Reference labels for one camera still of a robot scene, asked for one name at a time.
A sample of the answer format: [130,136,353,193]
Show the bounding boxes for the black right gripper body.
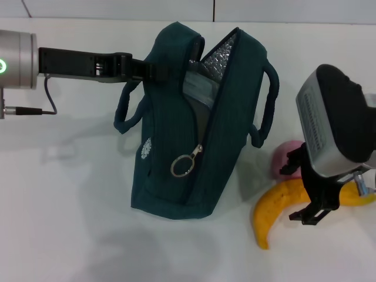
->
[299,143,341,212]

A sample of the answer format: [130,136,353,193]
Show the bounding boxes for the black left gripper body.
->
[38,46,133,85]

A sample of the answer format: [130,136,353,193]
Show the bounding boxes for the left arm cable with plug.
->
[0,75,58,120]

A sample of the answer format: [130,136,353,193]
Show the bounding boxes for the clear blue-rimmed lunch box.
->
[182,72,220,110]

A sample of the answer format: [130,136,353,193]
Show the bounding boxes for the dark teal fabric lunch bag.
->
[113,21,280,221]

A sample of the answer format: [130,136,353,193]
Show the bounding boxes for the yellow banana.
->
[254,178,376,250]

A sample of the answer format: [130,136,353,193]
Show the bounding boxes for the metal zipper pull ring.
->
[170,143,204,179]

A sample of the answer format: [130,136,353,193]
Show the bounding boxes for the pink peach toy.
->
[271,140,306,180]

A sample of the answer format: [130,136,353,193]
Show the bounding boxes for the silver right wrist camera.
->
[295,63,376,179]

